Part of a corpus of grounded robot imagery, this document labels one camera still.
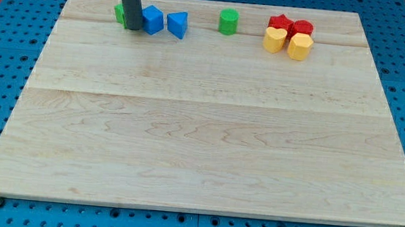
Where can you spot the blue cube block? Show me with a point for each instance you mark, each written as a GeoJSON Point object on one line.
{"type": "Point", "coordinates": [152, 20]}

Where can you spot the blue triangular prism block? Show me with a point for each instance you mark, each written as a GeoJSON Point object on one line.
{"type": "Point", "coordinates": [177, 23]}

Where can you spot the light wooden board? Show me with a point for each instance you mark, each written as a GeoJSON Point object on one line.
{"type": "Point", "coordinates": [210, 124]}

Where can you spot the yellow hexagon block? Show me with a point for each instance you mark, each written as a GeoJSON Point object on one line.
{"type": "Point", "coordinates": [300, 46]}

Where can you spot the grey cylindrical robot arm stick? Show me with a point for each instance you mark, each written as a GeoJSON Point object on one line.
{"type": "Point", "coordinates": [132, 10]}

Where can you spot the yellow heart block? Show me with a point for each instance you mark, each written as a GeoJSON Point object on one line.
{"type": "Point", "coordinates": [274, 39]}

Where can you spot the red cylinder block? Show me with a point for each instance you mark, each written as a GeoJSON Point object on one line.
{"type": "Point", "coordinates": [303, 27]}

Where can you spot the green cylinder block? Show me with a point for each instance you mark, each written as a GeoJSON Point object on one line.
{"type": "Point", "coordinates": [228, 20]}

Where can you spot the green block behind stick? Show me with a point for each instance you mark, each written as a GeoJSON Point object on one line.
{"type": "Point", "coordinates": [120, 14]}

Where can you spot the red star block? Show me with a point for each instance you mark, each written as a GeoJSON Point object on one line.
{"type": "Point", "coordinates": [281, 22]}

